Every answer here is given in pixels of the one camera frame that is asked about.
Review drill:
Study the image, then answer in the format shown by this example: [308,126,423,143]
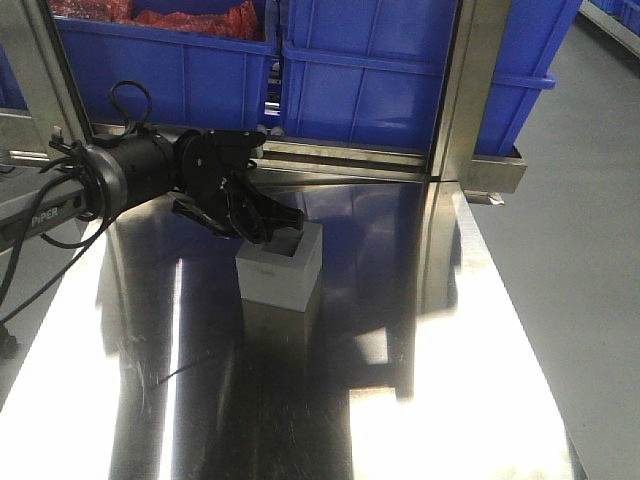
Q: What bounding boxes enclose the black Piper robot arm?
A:
[1,130,304,250]

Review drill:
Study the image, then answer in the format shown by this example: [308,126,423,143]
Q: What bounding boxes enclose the red mesh bag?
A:
[49,1,264,41]

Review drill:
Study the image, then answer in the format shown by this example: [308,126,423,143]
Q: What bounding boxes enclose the blue bin on rack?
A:
[55,1,279,130]
[280,1,576,156]

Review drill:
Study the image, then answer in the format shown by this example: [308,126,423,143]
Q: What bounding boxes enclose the gray foam base block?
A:
[235,222,323,312]

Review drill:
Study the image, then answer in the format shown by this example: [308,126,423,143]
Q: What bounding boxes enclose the blue bin left on rack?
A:
[55,1,279,130]

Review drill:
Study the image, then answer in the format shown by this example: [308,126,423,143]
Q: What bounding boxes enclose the blue bin right on rack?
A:
[280,1,576,156]

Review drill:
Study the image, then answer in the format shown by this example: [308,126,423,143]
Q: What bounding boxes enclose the stainless steel rack frame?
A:
[1,1,527,197]

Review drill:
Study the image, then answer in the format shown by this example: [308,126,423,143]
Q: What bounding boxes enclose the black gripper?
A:
[169,130,304,244]

